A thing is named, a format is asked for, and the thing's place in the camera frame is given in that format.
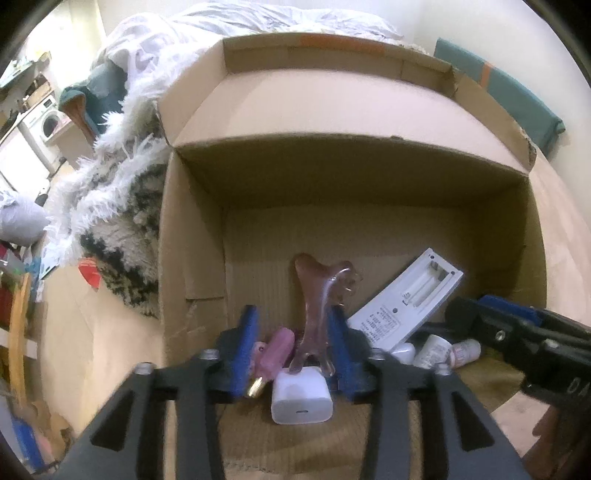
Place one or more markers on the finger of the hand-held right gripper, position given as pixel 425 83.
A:
pixel 489 330
pixel 521 314

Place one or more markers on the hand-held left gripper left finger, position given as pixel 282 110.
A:
pixel 244 355

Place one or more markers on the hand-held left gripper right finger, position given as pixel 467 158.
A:
pixel 340 360

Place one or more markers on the lipstick with gold end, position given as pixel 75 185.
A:
pixel 277 353

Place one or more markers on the white charger plug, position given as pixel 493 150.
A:
pixel 302 394

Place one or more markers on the translucent pink scraping tool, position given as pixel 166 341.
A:
pixel 314 309

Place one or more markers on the plain white bottle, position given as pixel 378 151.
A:
pixel 431 351

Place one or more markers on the white earbuds case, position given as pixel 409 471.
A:
pixel 402 354

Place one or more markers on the white remote control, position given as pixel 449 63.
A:
pixel 406 300

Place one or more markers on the cardboard box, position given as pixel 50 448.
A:
pixel 351 184

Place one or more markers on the red gift bag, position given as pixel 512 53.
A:
pixel 90 272

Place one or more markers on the fluffy black and white blanket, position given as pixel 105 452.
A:
pixel 120 198

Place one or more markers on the light blue bathroom scale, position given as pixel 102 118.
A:
pixel 48 265

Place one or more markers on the teal cushion with orange stripe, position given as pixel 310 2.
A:
pixel 508 87

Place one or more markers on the wooden chair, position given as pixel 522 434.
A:
pixel 18 341

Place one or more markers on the grey garbage bag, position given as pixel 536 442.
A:
pixel 21 217

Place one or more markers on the white bedside table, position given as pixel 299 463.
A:
pixel 69 138

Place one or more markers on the teal cushion with brown underside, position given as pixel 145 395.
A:
pixel 85 104

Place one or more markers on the white washing machine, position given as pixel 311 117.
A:
pixel 44 124

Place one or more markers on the white crumpled duvet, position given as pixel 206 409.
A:
pixel 207 23

